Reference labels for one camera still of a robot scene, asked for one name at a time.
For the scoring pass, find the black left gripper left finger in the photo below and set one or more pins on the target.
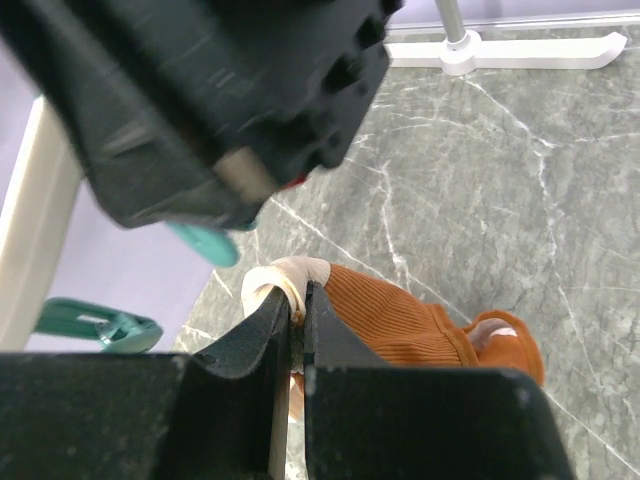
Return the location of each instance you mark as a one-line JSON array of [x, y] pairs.
[[220, 413]]

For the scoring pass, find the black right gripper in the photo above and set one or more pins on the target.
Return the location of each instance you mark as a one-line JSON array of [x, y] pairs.
[[200, 111]]

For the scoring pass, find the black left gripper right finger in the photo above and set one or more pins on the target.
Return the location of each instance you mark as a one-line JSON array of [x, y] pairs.
[[368, 419]]

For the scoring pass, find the orange underwear beige waistband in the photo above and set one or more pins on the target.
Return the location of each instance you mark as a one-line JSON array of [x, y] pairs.
[[394, 324]]

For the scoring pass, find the teal clothes peg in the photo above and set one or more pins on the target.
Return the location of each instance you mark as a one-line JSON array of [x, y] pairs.
[[214, 246], [115, 330]]

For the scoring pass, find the teal front clothes peg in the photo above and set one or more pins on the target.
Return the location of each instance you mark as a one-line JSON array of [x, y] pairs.
[[214, 246]]

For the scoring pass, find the white oval clip hanger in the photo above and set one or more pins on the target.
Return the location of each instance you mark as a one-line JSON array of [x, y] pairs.
[[34, 221]]

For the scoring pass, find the white drying rack stand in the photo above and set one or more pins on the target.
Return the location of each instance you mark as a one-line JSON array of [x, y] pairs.
[[464, 51]]

